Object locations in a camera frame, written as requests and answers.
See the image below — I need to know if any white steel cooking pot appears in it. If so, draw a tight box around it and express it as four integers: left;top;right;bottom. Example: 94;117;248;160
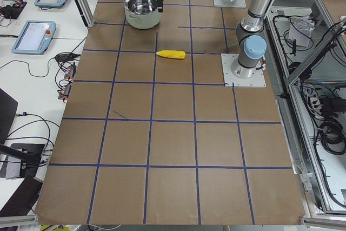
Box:
124;0;161;30

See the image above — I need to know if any lower blue teach pendant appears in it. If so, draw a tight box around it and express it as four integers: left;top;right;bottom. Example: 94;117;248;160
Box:
11;21;56;55

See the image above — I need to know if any yellow corn cob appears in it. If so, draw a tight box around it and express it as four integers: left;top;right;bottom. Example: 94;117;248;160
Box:
156;50;186;60

